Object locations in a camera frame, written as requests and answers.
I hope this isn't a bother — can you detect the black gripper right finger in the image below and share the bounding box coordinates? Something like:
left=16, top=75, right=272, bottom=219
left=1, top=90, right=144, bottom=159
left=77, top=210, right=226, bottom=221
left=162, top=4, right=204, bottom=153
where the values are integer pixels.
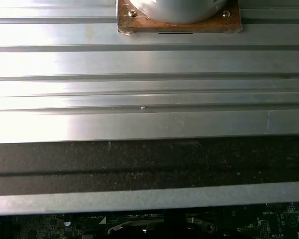
left=168, top=218, right=190, bottom=239

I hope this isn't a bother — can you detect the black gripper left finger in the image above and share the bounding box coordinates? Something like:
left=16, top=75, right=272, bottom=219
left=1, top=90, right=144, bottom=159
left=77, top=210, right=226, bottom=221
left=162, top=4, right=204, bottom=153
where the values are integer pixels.
left=147, top=219, right=169, bottom=239

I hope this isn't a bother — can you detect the metal locking lever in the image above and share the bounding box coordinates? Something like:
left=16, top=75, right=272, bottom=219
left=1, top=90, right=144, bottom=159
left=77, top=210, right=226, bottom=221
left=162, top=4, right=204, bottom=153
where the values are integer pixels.
left=107, top=221, right=151, bottom=235

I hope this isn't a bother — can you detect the CPU socket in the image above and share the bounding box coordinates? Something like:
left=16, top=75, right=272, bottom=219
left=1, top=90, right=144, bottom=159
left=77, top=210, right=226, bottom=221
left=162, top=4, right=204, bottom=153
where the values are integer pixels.
left=106, top=214, right=216, bottom=239

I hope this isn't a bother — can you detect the black PC case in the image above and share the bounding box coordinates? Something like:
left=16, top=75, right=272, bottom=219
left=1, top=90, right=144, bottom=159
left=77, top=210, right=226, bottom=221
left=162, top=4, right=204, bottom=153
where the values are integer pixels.
left=0, top=135, right=299, bottom=239

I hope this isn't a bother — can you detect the green motherboard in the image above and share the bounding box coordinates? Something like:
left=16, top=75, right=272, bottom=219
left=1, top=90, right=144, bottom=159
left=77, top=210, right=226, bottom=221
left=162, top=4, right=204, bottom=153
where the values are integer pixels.
left=0, top=201, right=299, bottom=239

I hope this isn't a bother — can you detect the square brown base plate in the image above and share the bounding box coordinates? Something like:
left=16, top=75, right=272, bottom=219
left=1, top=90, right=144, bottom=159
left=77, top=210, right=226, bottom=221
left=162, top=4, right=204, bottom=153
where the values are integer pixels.
left=116, top=0, right=243, bottom=36

